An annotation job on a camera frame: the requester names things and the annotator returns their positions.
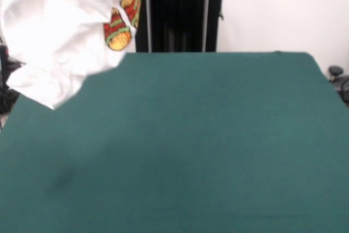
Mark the white printed t-shirt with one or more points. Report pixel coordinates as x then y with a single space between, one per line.
54 39

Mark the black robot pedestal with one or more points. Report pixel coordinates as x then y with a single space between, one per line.
177 20

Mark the dark green tablecloth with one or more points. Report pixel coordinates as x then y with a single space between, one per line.
191 148

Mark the black office chair base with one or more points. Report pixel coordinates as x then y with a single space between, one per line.
336 72

